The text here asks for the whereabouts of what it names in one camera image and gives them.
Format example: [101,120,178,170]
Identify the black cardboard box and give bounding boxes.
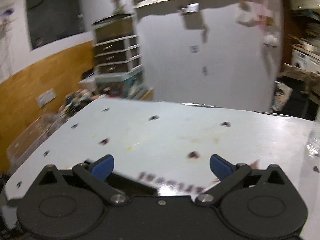
[83,158,261,197]

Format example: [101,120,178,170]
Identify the clear plastic storage bin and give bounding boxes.
[7,113,66,175]

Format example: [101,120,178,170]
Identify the white plastic drawer unit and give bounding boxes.
[93,35,142,75]

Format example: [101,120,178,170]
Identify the white plush sheep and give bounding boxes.
[263,34,279,48]

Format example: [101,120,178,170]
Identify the glass fish tank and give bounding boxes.
[92,14,135,43]

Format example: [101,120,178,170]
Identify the white wall socket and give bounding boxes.
[36,88,56,108]

